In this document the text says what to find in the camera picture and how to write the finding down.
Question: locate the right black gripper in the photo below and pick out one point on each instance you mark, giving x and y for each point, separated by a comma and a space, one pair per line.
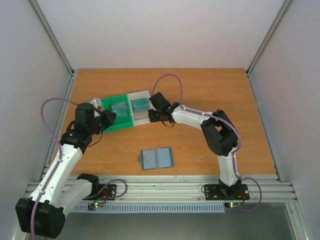
155, 107

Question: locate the white translucent plastic bin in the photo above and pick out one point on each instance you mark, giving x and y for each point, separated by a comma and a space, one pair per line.
139, 118

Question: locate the left aluminium corner post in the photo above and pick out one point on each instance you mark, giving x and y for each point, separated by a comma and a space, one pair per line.
48, 30

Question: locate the left small circuit board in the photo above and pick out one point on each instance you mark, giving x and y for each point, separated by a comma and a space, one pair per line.
96, 205

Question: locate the right small circuit board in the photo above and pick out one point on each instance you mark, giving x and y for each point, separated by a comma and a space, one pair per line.
232, 205

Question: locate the green plastic bin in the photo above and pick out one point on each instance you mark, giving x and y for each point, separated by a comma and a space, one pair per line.
120, 123

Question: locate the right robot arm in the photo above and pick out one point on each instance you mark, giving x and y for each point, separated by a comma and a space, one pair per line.
220, 135

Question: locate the aluminium front rail frame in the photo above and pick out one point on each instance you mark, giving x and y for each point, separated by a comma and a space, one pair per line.
187, 188

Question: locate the aluminium corner post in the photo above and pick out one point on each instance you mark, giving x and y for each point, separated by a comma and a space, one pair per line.
269, 34
48, 30

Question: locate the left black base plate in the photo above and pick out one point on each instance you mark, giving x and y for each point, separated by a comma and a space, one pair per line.
109, 191

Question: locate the grey slotted cable duct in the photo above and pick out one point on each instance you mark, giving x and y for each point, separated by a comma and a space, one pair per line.
136, 208

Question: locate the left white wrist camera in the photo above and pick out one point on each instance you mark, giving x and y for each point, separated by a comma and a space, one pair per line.
96, 102

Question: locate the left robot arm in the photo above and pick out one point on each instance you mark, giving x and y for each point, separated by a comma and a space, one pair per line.
45, 211

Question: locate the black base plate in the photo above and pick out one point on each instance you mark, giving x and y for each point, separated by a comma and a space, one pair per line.
215, 192
109, 191

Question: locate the teal leather card holder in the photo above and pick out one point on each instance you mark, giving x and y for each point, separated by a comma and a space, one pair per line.
159, 158

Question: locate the small circuit board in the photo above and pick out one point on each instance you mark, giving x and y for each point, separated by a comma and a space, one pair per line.
96, 205
232, 205

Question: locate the right aluminium corner post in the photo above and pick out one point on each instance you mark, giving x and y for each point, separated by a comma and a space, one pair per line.
269, 34

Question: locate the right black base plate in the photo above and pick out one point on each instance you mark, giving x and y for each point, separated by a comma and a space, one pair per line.
215, 192

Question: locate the teal cards in white bin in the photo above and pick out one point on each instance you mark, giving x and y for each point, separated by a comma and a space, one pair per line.
140, 104

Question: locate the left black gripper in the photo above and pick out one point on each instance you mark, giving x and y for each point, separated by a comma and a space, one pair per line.
107, 114

